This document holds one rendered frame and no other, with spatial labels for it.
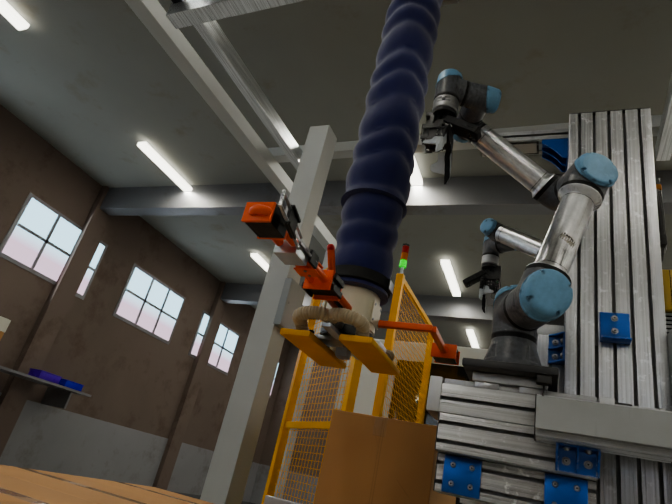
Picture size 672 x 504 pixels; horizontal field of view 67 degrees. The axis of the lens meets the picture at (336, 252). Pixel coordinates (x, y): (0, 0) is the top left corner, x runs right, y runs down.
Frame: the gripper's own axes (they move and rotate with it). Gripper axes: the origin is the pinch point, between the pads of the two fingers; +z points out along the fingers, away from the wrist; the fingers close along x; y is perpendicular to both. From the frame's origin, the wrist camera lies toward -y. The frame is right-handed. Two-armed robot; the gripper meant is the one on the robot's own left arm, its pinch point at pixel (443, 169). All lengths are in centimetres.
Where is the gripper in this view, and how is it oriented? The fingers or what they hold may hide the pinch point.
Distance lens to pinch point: 144.2
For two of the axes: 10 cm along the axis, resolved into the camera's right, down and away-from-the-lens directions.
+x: -3.4, -4.7, -8.2
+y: -9.2, -0.3, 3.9
